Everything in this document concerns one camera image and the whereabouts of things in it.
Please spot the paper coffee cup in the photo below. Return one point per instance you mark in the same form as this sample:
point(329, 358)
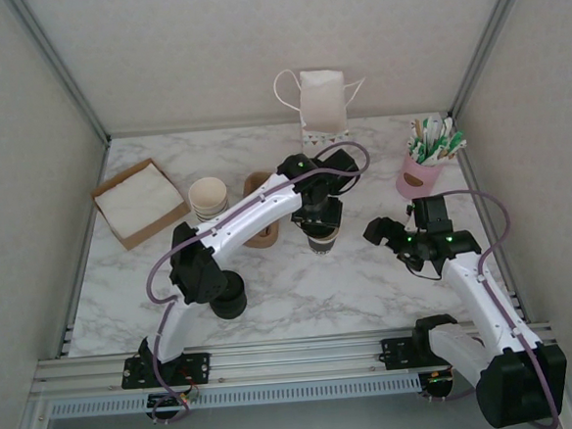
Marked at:
point(325, 247)

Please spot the brown pulp cup carrier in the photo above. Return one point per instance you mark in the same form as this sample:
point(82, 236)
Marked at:
point(258, 182)
point(261, 242)

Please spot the animal print paper bag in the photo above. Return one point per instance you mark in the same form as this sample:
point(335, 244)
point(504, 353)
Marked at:
point(322, 99)

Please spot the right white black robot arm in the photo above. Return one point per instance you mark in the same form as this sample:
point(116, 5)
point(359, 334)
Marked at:
point(478, 299)

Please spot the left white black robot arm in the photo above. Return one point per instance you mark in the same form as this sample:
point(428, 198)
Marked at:
point(246, 212)

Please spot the pink holder cup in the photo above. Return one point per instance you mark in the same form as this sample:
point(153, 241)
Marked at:
point(418, 178)

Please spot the stack of black lids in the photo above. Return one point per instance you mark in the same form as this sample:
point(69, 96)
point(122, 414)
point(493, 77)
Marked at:
point(230, 302)

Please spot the stack of paper cups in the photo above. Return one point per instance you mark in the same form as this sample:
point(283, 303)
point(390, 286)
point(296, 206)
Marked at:
point(206, 193)

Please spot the kraft brown paper sachet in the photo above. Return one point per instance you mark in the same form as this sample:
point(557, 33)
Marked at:
point(415, 127)

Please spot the green white paper sachet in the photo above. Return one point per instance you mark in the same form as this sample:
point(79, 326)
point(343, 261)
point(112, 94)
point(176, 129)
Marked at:
point(427, 128)

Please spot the small controller board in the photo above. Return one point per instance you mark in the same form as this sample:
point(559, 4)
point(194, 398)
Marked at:
point(437, 383)
point(169, 402)

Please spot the brown cardboard napkin tray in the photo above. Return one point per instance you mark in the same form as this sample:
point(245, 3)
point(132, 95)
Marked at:
point(136, 242)

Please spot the white paper napkins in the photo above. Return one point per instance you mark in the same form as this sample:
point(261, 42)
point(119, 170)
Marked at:
point(132, 196)

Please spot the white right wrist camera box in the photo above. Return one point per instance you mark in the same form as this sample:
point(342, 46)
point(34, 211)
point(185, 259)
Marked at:
point(411, 223)

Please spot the aluminium side rail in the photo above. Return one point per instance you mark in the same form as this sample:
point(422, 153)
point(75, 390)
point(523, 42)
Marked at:
point(474, 172)
point(100, 166)

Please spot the aluminium front rail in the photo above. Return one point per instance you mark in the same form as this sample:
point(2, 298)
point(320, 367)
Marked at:
point(296, 358)

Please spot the aluminium frame post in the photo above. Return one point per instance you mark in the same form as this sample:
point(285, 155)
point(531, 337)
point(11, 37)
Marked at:
point(489, 38)
point(62, 68)

